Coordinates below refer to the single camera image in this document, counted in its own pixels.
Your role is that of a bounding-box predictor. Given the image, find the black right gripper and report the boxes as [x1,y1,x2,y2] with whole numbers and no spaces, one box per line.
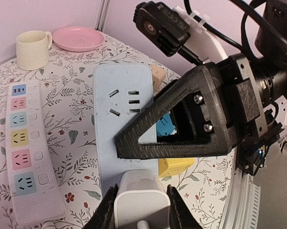
[218,0,287,176]

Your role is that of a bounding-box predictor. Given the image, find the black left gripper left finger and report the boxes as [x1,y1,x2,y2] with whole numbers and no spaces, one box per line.
[85,184,118,229]

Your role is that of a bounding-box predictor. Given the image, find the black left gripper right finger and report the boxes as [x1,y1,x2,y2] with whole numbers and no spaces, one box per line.
[166,185,202,229]

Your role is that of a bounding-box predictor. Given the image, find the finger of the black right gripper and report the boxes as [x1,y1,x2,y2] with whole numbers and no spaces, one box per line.
[114,63,239,159]

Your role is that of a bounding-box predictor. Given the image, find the white phone charger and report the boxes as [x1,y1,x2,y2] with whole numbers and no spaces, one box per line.
[114,169,170,229]

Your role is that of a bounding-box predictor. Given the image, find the beige dragon cube adapter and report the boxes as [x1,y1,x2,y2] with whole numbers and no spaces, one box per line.
[149,64,166,94]

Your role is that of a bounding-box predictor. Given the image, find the cyan square adapter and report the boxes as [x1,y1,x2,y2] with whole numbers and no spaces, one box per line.
[156,113,177,137]

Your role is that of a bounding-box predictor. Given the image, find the yellow square adapter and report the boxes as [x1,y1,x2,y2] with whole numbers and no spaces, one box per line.
[158,158,195,177]

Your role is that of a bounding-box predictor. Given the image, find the white power strip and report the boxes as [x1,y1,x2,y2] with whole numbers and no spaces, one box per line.
[5,80,66,229]

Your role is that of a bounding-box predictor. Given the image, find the grey small power strip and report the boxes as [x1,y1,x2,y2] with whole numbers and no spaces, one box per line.
[93,63,158,195]

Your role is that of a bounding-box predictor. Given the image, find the pink plate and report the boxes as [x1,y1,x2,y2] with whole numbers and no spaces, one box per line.
[52,26,105,52]

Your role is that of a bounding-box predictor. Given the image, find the cream ribbed mug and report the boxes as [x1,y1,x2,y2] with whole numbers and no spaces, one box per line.
[16,31,52,71]

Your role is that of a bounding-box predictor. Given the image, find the white power strip cord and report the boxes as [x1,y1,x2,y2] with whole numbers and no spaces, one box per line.
[38,219,61,229]

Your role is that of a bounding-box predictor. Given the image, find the front aluminium rail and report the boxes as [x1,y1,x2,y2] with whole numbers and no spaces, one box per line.
[219,143,287,229]

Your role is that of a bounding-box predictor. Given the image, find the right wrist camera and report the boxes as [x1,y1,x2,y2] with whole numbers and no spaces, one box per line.
[133,1,230,65]

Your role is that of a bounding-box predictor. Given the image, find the right aluminium frame post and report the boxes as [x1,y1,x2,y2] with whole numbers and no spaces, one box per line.
[95,0,111,32]

